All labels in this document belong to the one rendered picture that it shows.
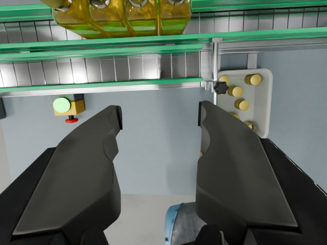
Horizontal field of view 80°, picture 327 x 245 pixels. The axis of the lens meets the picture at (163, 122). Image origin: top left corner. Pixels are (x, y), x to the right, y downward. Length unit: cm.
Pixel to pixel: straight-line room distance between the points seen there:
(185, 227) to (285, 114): 52
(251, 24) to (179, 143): 43
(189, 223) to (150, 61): 42
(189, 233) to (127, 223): 141
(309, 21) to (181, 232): 62
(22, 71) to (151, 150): 46
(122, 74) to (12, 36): 29
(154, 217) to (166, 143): 120
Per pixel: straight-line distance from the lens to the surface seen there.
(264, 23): 62
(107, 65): 57
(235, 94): 66
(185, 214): 55
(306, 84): 84
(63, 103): 65
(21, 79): 67
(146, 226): 191
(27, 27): 66
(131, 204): 179
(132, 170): 77
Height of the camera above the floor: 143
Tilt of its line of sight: 76 degrees down
